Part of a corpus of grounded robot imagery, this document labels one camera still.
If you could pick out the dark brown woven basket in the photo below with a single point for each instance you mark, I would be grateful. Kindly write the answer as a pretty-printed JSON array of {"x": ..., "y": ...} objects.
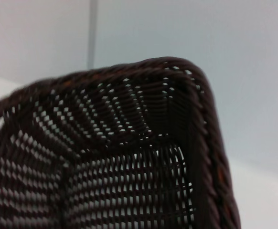
[{"x": 110, "y": 152}]

